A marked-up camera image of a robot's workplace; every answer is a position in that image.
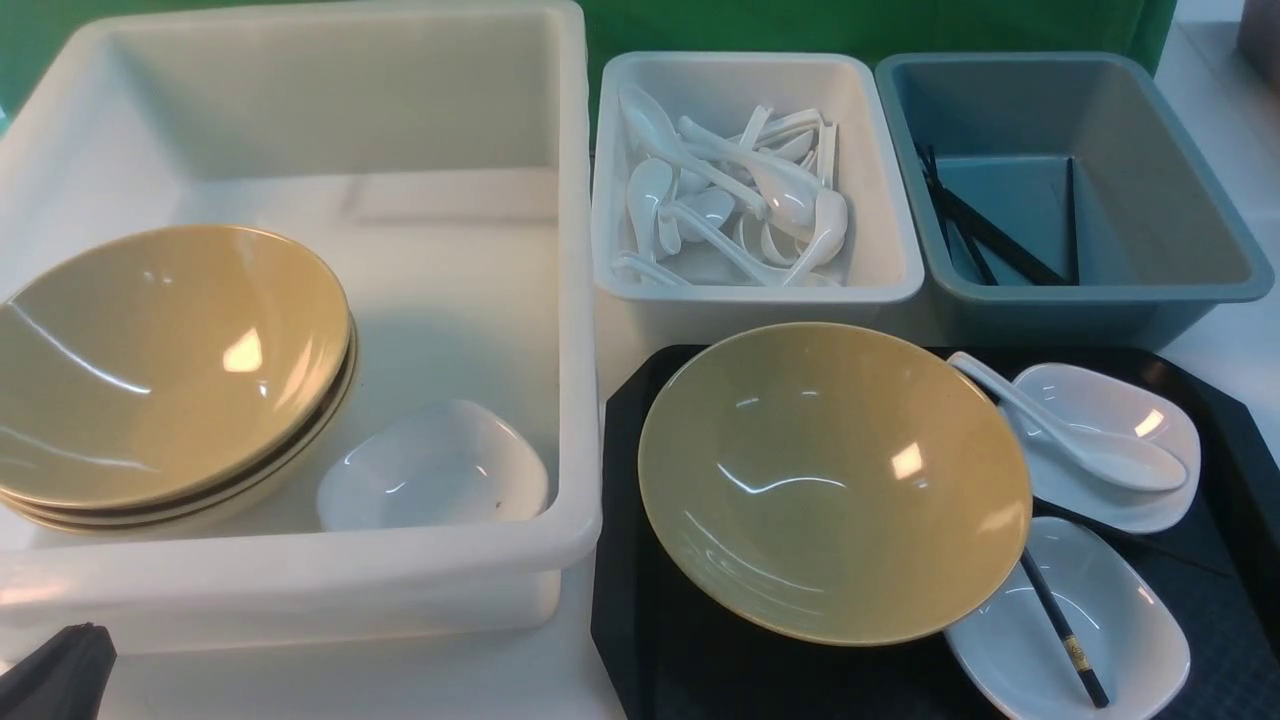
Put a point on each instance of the black chopstick gold band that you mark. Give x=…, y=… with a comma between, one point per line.
x=1067, y=638

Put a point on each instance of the white spoon bin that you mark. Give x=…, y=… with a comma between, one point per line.
x=658, y=287

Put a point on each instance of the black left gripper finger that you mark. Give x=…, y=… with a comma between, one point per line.
x=65, y=678

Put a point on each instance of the grey-blue chopstick bin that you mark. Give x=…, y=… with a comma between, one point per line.
x=1160, y=242

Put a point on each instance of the black chopsticks in bin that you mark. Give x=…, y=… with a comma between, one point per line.
x=977, y=231

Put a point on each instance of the pile of white spoons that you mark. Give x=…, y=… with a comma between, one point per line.
x=774, y=191

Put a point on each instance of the white dish in tub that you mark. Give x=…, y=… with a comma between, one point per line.
x=453, y=462

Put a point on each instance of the top stacked yellow bowl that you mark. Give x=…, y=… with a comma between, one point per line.
x=162, y=362

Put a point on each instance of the middle stacked yellow bowl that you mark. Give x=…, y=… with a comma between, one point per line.
x=330, y=400

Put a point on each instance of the black serving tray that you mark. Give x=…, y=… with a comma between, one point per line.
x=672, y=653

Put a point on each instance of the white sauce dish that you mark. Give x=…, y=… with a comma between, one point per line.
x=1130, y=657
x=1093, y=401

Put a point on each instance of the white soup spoon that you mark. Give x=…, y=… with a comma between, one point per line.
x=1125, y=461

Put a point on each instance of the bottom stacked yellow bowl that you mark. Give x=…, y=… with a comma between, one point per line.
x=300, y=460

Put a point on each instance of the stacked yellow bowl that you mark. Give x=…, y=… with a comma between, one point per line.
x=162, y=362
x=330, y=400
x=300, y=460

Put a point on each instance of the yellow noodle bowl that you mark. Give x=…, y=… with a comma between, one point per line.
x=834, y=484

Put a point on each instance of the large white plastic tub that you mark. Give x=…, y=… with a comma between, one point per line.
x=436, y=155

